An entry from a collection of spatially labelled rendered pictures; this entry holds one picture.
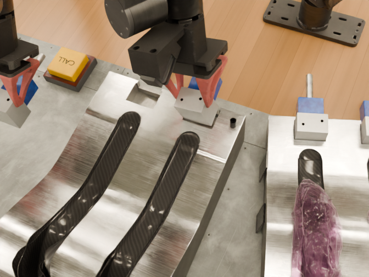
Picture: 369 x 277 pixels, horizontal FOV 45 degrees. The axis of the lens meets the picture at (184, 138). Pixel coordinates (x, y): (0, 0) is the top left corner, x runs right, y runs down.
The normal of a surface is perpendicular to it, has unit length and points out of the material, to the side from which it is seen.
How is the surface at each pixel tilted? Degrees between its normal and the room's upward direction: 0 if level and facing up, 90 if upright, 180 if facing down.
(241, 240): 0
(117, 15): 78
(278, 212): 22
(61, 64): 0
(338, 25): 0
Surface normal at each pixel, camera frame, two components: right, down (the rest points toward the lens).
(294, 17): -0.08, -0.47
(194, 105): -0.34, -0.36
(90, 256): 0.05, -0.71
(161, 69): 0.87, 0.24
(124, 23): -0.78, 0.47
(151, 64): -0.48, 0.62
